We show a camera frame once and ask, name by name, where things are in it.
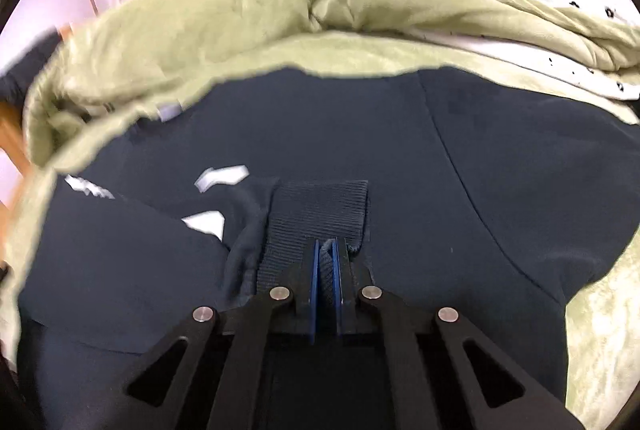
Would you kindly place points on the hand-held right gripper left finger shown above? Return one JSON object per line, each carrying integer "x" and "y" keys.
{"x": 314, "y": 286}

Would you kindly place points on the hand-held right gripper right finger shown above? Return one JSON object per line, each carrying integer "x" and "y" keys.
{"x": 336, "y": 286}

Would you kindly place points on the navy sweater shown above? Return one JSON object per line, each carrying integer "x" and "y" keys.
{"x": 380, "y": 160}

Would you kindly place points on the green bed sheet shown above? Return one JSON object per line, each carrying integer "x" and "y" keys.
{"x": 605, "y": 350}

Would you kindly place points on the green quilt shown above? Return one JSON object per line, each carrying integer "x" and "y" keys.
{"x": 210, "y": 30}

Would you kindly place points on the white spotted quilt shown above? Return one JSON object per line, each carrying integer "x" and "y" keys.
{"x": 575, "y": 10}

